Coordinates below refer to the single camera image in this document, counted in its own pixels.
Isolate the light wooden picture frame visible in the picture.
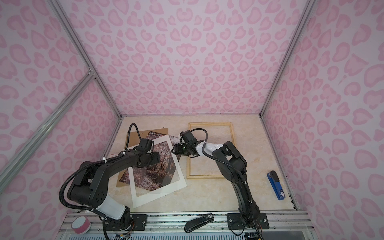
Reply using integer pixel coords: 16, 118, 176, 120
187, 122, 236, 180

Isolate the white mat board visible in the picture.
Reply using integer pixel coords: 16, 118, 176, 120
127, 135, 187, 208

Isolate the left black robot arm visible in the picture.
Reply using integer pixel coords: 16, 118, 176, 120
59, 139, 160, 231

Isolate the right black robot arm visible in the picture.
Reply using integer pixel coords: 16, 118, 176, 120
172, 128, 260, 229

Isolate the autumn forest photo print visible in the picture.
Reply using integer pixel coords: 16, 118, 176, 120
116, 129, 177, 191

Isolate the black stapler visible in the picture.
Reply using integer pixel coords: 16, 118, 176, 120
184, 213, 214, 233

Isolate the blue stapler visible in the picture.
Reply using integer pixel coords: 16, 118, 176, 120
267, 171, 286, 201

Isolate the pink white tape roll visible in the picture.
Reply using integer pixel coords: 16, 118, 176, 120
71, 216, 91, 235

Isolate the brown frame backing board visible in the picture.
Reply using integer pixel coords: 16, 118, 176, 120
116, 128, 169, 188

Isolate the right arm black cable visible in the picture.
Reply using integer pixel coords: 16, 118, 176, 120
190, 127, 248, 184

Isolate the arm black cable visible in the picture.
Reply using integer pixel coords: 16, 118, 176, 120
190, 127, 248, 184
58, 122, 142, 211

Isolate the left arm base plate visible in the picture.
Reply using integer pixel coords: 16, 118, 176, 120
103, 214, 148, 232

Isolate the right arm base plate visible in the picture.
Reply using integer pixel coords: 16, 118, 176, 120
227, 213, 270, 230

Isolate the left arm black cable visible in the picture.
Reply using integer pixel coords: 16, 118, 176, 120
58, 122, 142, 211

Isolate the aluminium mounting rail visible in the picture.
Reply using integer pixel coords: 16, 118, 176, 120
56, 209, 319, 240

